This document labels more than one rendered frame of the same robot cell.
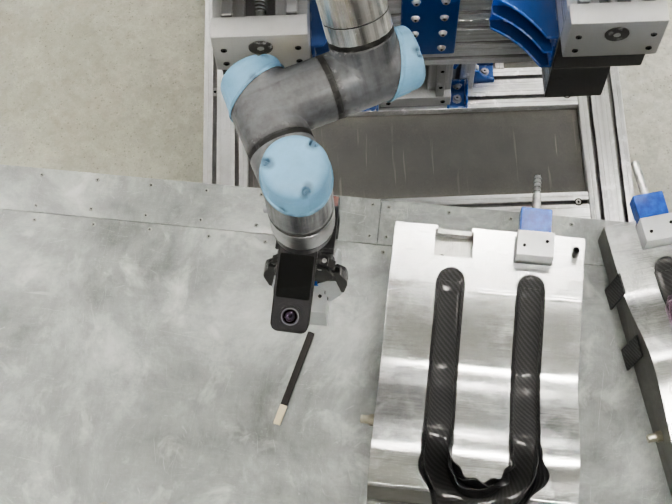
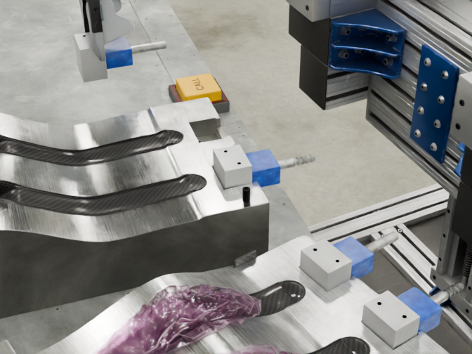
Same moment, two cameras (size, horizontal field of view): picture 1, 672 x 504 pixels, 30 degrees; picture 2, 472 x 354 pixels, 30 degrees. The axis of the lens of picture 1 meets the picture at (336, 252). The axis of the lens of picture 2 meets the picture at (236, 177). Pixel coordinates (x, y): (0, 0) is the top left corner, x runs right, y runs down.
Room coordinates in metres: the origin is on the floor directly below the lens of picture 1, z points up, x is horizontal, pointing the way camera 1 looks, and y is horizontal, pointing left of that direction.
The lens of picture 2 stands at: (0.18, -1.06, 1.56)
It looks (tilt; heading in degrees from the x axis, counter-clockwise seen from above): 37 degrees down; 62
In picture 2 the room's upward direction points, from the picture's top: 1 degrees counter-clockwise
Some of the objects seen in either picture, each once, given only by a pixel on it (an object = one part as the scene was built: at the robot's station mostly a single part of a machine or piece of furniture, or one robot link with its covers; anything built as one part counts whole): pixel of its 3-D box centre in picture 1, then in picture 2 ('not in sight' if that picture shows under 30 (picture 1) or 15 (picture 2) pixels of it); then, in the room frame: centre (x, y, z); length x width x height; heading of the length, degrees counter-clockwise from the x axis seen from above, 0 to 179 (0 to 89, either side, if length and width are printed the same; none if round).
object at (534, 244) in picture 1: (535, 218); (267, 167); (0.66, -0.28, 0.89); 0.13 x 0.05 x 0.05; 170
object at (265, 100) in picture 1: (279, 105); not in sight; (0.67, 0.05, 1.25); 0.11 x 0.11 x 0.08; 18
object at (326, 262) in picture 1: (305, 235); not in sight; (0.57, 0.03, 1.09); 0.09 x 0.08 x 0.12; 170
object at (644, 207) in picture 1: (647, 203); (355, 256); (0.68, -0.44, 0.86); 0.13 x 0.05 x 0.05; 7
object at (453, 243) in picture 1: (453, 246); (210, 140); (0.63, -0.16, 0.87); 0.05 x 0.05 x 0.04; 80
